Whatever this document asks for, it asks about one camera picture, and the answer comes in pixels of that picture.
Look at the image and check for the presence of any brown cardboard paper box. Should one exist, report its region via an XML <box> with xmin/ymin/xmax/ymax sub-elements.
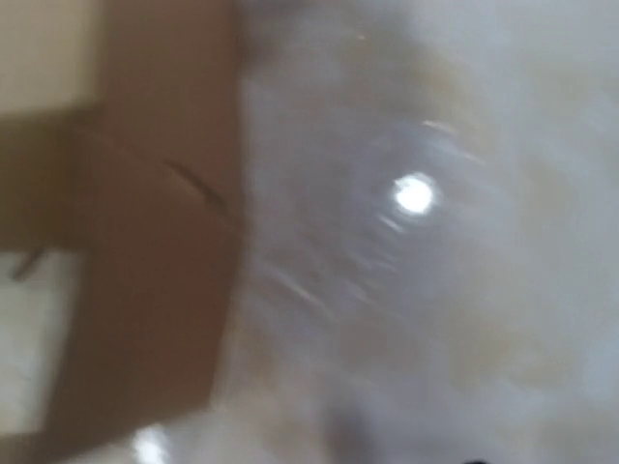
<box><xmin>1</xmin><ymin>1</ymin><xmax>245</xmax><ymax>463</ymax></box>

